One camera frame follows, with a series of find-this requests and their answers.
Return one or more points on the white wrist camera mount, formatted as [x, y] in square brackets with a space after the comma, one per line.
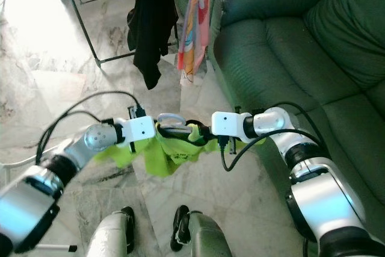
[227, 126]
[137, 129]

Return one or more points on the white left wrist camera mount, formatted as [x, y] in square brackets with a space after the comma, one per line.
[137, 129]

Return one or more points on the grey right robot leg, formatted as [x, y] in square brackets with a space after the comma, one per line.
[210, 236]

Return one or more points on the clear plastic clothes hanger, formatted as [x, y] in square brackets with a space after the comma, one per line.
[174, 114]

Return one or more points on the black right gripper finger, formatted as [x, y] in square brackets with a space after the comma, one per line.
[200, 127]
[201, 137]

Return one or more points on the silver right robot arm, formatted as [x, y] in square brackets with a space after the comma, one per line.
[325, 197]

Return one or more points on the dark green leather sofa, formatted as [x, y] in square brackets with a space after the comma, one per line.
[295, 46]

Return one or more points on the black metal clothes rack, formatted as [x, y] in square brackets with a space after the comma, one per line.
[82, 19]

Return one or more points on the lime green garment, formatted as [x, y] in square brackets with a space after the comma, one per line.
[162, 161]

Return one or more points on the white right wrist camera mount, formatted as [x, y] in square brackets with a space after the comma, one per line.
[227, 126]

